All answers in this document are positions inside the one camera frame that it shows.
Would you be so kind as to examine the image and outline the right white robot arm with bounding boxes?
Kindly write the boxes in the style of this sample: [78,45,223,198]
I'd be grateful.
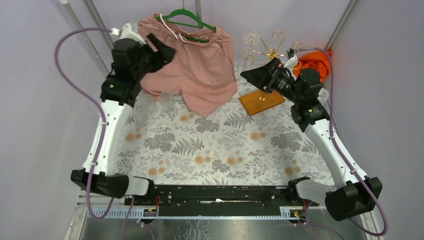
[240,58,383,221]

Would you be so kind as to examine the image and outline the pink shorts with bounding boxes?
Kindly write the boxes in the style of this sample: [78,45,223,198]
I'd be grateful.
[137,13,238,118]

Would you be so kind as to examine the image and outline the wooden rack base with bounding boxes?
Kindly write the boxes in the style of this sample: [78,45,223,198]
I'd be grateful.
[239,90,286,116]

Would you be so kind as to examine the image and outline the ribbed clear wine glass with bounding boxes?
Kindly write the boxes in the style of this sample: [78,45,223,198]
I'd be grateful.
[139,94,158,114]

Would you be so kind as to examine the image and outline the orange cloth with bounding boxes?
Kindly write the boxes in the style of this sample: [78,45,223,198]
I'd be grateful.
[293,51,332,83]

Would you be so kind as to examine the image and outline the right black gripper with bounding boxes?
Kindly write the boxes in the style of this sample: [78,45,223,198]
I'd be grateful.
[240,57,303,105]

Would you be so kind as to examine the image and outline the green clothes hanger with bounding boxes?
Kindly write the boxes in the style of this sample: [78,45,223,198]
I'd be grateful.
[155,8,217,43]

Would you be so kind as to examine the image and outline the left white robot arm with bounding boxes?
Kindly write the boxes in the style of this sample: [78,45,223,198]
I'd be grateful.
[70,33,176,206]

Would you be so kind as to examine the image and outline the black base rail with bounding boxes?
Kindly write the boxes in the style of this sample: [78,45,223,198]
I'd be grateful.
[124,184,309,218]

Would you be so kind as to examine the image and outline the floral tablecloth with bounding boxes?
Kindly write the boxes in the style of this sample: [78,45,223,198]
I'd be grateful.
[116,77,334,186]

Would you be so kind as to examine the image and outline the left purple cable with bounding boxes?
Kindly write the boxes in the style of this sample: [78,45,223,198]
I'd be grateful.
[54,27,135,240]

